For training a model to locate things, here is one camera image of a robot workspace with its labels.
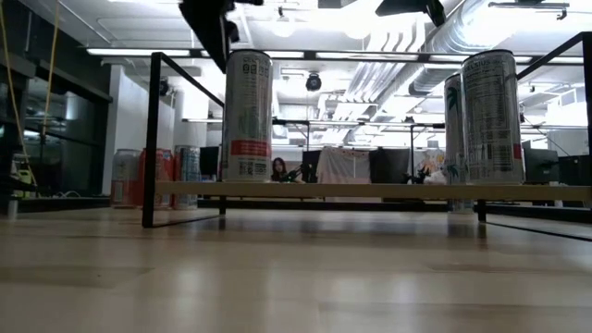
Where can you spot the white pendant lamp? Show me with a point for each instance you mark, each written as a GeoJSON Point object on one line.
{"type": "Point", "coordinates": [283, 24]}

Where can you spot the yellow green power tool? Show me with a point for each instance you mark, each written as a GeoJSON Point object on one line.
{"type": "Point", "coordinates": [24, 176]}

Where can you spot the white Celsius can black lid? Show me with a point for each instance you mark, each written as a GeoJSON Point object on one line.
{"type": "Point", "coordinates": [492, 115]}
{"type": "Point", "coordinates": [454, 129]}

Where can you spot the seated person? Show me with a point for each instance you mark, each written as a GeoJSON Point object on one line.
{"type": "Point", "coordinates": [279, 168]}

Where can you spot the white and red can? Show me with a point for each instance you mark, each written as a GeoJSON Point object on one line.
{"type": "Point", "coordinates": [125, 171]}

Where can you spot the white cylinder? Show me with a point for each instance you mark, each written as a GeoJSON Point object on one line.
{"type": "Point", "coordinates": [12, 209]}

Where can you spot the black ceiling spot lamp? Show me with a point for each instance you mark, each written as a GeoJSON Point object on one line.
{"type": "Point", "coordinates": [313, 82]}
{"type": "Point", "coordinates": [163, 88]}

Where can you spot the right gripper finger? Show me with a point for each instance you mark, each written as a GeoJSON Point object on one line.
{"type": "Point", "coordinates": [407, 7]}

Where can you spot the red beverage can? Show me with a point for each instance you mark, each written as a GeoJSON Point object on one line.
{"type": "Point", "coordinates": [165, 168]}

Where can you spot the clear tray with dark frame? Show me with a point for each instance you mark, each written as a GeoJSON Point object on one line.
{"type": "Point", "coordinates": [370, 191]}

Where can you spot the black ceiling track fixture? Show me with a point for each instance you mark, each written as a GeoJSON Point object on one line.
{"type": "Point", "coordinates": [527, 4]}

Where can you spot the long ceiling light strip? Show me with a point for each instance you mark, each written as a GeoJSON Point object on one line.
{"type": "Point", "coordinates": [361, 55]}

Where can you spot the background robot green lights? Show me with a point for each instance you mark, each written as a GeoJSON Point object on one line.
{"type": "Point", "coordinates": [296, 175]}

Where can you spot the silver ventilation duct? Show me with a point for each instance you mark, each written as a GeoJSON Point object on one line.
{"type": "Point", "coordinates": [458, 32]}

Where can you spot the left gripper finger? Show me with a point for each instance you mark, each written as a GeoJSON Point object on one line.
{"type": "Point", "coordinates": [208, 23]}

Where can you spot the white draped cloth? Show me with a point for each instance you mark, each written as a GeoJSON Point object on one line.
{"type": "Point", "coordinates": [342, 166]}

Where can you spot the black aluminium rig frame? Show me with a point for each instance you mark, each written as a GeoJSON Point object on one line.
{"type": "Point", "coordinates": [324, 205]}

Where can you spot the black monitor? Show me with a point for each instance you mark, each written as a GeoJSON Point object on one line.
{"type": "Point", "coordinates": [388, 164]}
{"type": "Point", "coordinates": [541, 164]}
{"type": "Point", "coordinates": [311, 164]}
{"type": "Point", "coordinates": [209, 159]}
{"type": "Point", "coordinates": [575, 171]}

